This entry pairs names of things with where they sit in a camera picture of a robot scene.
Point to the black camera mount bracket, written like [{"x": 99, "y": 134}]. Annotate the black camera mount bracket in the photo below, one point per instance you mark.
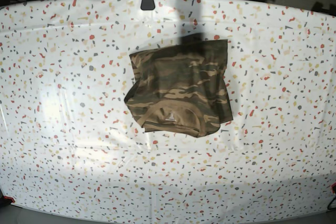
[{"x": 147, "y": 5}]

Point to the red black clamp right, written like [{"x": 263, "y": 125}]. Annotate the red black clamp right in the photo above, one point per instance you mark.
[{"x": 333, "y": 186}]

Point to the red black clamp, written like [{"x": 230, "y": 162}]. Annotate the red black clamp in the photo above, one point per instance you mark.
[
  {"x": 5, "y": 201},
  {"x": 333, "y": 186}
]

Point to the camouflage T-shirt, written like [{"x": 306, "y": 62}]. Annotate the camouflage T-shirt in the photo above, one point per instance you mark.
[{"x": 181, "y": 88}]

